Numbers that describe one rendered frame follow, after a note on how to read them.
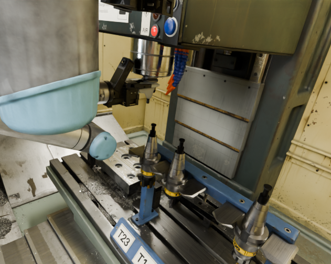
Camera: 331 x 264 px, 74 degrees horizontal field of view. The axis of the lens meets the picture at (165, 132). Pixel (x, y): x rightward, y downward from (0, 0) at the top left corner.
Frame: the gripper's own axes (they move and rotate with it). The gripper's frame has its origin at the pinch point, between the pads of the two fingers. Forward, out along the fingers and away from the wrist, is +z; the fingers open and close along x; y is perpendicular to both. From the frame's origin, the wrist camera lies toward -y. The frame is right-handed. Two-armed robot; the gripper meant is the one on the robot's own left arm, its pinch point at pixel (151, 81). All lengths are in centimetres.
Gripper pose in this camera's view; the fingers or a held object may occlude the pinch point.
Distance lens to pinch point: 86.3
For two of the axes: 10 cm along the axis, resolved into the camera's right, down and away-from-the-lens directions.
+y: -1.1, 9.0, 4.1
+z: 7.3, -2.1, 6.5
